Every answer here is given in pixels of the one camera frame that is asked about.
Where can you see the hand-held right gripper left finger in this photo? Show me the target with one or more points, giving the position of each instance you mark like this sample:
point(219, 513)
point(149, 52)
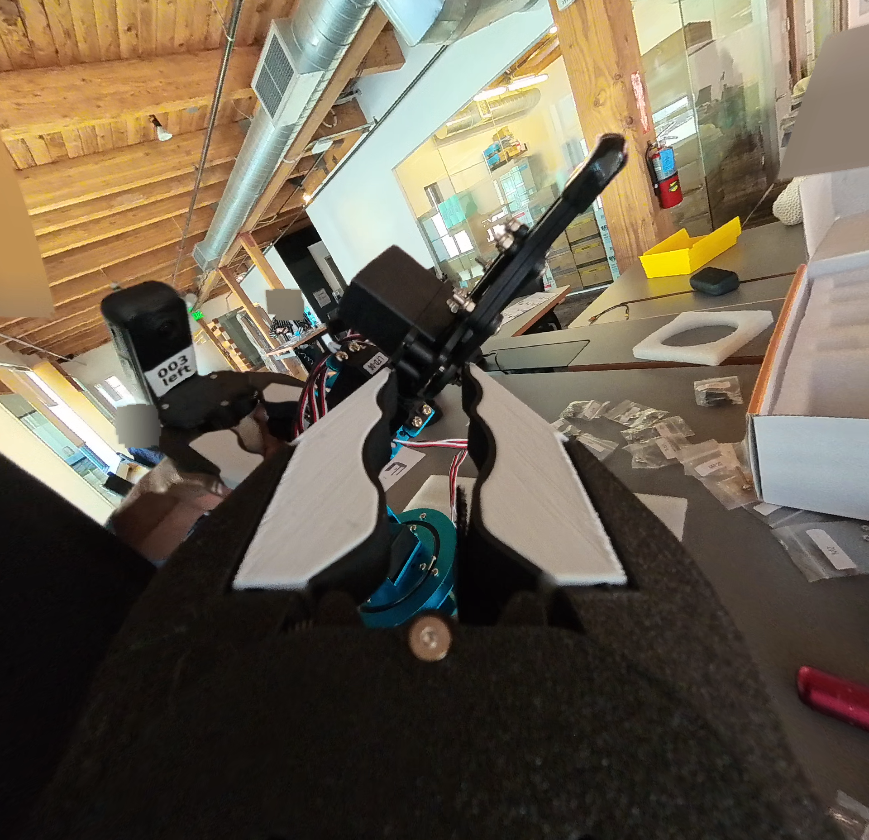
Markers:
point(312, 507)

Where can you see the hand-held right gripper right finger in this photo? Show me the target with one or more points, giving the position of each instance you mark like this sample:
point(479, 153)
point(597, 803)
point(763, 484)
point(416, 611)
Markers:
point(543, 507)

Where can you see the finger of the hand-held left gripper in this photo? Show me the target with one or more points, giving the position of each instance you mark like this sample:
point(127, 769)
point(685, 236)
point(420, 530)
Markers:
point(254, 432)

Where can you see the blue toy robot arm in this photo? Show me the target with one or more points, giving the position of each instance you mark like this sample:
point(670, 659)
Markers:
point(394, 297)

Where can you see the grey desk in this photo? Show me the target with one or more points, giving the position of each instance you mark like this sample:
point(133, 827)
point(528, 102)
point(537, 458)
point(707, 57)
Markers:
point(713, 616)

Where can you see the person's left hand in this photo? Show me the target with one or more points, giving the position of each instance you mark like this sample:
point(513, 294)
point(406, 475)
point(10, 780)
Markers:
point(163, 507)

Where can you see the white foam sheet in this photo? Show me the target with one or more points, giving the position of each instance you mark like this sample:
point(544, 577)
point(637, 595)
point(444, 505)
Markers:
point(669, 514)

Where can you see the pile of small screw bags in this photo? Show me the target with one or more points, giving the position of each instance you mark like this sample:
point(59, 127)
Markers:
point(713, 460)

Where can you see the orange white cardboard box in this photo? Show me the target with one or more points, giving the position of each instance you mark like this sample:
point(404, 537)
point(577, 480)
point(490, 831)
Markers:
point(801, 460)

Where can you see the person's black shirt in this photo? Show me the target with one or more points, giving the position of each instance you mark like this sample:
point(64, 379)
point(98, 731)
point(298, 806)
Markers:
point(54, 616)

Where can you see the ceiling spot lamp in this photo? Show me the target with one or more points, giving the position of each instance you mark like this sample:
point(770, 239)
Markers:
point(161, 130)

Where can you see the yellow plastic tray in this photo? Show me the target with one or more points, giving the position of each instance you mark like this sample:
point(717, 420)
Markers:
point(669, 263)

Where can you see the black oval case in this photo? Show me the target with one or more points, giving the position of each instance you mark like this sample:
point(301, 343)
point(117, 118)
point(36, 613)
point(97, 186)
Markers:
point(713, 281)

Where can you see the red metal cylinder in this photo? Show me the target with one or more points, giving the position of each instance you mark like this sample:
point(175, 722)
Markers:
point(835, 697)

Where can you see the red fire extinguisher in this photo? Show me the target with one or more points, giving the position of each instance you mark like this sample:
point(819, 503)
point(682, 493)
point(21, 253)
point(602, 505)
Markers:
point(665, 175)

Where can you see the white foam frame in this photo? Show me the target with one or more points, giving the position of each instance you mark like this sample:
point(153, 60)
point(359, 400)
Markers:
point(655, 348)

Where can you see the silver spiral ventilation duct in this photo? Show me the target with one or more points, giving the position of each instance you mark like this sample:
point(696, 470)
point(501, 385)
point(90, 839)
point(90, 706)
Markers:
point(326, 12)

